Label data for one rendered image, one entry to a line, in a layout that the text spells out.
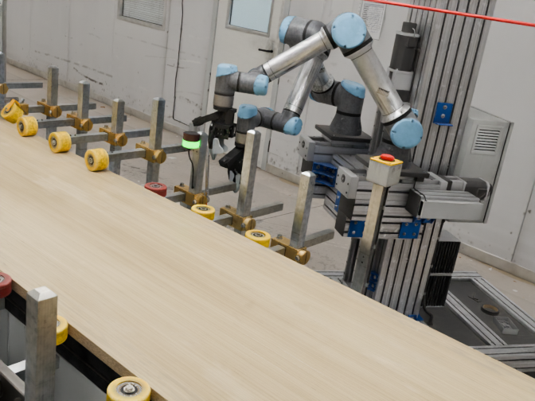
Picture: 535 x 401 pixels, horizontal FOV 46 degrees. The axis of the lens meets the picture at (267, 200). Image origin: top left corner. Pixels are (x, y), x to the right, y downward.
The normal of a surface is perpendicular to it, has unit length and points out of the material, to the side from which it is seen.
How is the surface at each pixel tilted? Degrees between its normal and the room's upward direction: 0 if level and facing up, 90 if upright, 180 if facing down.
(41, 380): 90
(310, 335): 0
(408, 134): 96
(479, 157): 90
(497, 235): 90
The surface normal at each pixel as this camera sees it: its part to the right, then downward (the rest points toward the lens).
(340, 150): 0.26, 0.35
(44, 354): 0.74, 0.32
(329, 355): 0.14, -0.94
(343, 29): -0.14, 0.21
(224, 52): -0.69, 0.14
